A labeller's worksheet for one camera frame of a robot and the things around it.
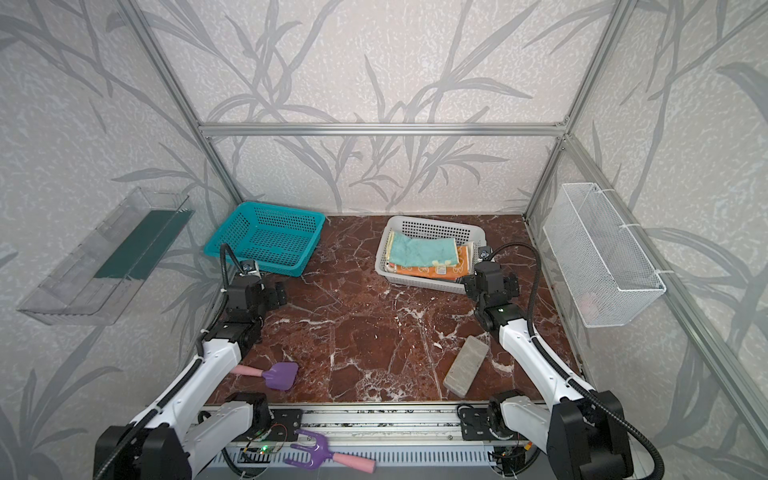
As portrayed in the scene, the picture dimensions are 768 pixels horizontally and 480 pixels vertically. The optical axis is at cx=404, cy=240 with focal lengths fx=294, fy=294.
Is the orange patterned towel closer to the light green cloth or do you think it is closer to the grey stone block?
the light green cloth

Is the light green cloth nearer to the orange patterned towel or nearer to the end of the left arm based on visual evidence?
the orange patterned towel

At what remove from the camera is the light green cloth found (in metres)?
1.00

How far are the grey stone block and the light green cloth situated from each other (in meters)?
0.27

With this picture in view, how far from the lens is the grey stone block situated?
785 mm
